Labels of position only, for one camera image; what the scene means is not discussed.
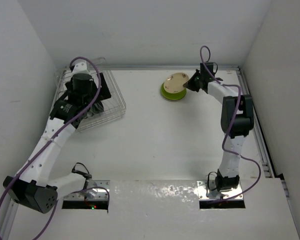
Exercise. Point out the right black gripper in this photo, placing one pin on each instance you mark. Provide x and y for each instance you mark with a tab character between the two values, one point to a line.
189	84

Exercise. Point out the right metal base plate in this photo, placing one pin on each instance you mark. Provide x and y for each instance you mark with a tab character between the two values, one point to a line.
205	194

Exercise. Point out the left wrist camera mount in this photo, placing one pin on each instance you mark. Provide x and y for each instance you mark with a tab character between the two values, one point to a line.
80	68

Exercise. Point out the wire dish rack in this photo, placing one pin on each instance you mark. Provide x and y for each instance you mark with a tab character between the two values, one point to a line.
114	107

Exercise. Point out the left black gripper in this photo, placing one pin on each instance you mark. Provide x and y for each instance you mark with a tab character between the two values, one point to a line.
103	94

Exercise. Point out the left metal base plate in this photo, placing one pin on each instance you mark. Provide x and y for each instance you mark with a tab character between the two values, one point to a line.
98	190

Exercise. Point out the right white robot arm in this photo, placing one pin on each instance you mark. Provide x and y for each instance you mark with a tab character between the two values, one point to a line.
237	120

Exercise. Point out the lime green plate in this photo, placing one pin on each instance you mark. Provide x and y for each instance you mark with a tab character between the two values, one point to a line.
172	96

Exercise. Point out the dark green plate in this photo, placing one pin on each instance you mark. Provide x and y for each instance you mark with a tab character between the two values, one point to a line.
97	108

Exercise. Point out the metal base plate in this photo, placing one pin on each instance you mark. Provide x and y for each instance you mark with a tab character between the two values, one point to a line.
205	194
98	190

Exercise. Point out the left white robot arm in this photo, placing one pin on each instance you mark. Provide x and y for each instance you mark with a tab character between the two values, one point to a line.
33	188

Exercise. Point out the cream patterned plate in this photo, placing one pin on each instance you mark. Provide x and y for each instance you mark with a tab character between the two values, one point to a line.
175	83

